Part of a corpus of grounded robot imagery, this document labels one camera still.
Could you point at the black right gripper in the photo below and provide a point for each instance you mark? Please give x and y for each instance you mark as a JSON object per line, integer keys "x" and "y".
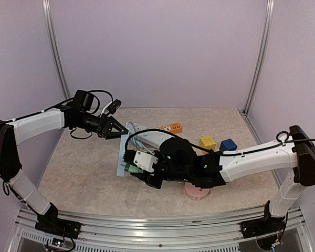
{"x": 144, "y": 177}

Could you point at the blue cube adapter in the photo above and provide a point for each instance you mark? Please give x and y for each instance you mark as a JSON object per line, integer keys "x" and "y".
{"x": 227, "y": 145}

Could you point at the orange power strip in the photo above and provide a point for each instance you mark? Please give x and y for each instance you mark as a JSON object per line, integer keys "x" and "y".
{"x": 174, "y": 128}

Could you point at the light green plug adapter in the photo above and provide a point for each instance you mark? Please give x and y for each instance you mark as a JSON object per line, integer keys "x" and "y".
{"x": 132, "y": 169}

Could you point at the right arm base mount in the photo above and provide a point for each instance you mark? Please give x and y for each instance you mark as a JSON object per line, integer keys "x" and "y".
{"x": 261, "y": 226}

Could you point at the light blue power strip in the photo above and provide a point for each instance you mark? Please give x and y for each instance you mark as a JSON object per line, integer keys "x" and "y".
{"x": 121, "y": 163}

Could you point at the aluminium front rail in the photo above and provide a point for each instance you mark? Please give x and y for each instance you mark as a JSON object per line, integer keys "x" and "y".
{"x": 211, "y": 232}

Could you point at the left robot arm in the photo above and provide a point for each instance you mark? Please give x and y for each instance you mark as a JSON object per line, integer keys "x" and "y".
{"x": 17, "y": 134}

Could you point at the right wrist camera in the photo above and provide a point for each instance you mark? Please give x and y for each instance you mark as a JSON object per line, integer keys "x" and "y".
{"x": 145, "y": 162}

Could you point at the yellow cube adapter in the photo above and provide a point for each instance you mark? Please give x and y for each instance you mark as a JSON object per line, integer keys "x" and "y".
{"x": 207, "y": 143}

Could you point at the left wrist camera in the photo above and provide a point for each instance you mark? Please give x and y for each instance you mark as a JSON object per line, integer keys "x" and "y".
{"x": 112, "y": 107}

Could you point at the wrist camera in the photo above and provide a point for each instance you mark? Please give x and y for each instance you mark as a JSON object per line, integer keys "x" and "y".
{"x": 112, "y": 107}
{"x": 145, "y": 162}

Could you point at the left aluminium frame post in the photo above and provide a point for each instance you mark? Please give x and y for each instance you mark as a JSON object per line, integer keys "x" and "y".
{"x": 50, "y": 26}

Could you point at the right aluminium frame post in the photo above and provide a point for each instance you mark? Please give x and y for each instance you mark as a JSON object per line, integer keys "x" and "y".
{"x": 261, "y": 56}

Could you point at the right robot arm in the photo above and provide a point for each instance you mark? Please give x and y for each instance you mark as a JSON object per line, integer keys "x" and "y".
{"x": 292, "y": 150}

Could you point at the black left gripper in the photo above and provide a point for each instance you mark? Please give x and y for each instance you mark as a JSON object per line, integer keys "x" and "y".
{"x": 104, "y": 127}

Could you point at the pink round socket hub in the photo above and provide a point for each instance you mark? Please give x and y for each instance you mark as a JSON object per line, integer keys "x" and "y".
{"x": 195, "y": 193}

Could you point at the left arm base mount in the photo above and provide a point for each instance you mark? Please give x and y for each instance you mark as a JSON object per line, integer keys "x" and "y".
{"x": 58, "y": 227}

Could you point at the aluminium frame post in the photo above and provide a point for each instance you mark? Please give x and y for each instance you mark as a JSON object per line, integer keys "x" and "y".
{"x": 50, "y": 26}
{"x": 261, "y": 56}

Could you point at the long white power strip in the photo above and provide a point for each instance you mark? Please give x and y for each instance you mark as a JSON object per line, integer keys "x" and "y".
{"x": 152, "y": 138}

